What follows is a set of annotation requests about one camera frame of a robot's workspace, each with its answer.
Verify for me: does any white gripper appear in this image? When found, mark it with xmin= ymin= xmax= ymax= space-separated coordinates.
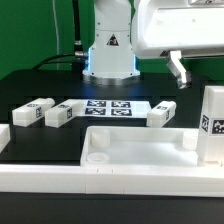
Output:
xmin=131 ymin=0 xmax=224 ymax=89

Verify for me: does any white desk top tray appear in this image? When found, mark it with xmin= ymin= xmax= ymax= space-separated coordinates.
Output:
xmin=80 ymin=126 xmax=223 ymax=167

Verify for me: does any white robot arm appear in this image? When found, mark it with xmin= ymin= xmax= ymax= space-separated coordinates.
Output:
xmin=83 ymin=0 xmax=224 ymax=89

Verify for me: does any white marker sheet with tags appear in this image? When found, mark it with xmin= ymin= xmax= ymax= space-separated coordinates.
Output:
xmin=78 ymin=99 xmax=151 ymax=118

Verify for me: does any white front fence bar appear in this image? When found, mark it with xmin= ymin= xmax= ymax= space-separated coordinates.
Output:
xmin=0 ymin=165 xmax=224 ymax=197

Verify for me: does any white fence bar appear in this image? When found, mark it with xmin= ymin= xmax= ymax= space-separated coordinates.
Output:
xmin=0 ymin=165 xmax=224 ymax=197
xmin=0 ymin=124 xmax=11 ymax=153

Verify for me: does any white left fence bar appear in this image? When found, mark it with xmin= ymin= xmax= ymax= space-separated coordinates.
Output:
xmin=0 ymin=124 xmax=11 ymax=153

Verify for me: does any black cable post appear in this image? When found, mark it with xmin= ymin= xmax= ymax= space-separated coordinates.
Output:
xmin=72 ymin=0 xmax=84 ymax=78

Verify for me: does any black thick cable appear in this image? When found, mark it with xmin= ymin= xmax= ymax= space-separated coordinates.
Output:
xmin=31 ymin=53 xmax=88 ymax=71

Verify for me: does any thin white cable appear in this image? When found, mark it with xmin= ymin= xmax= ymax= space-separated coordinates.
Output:
xmin=52 ymin=0 xmax=61 ymax=71

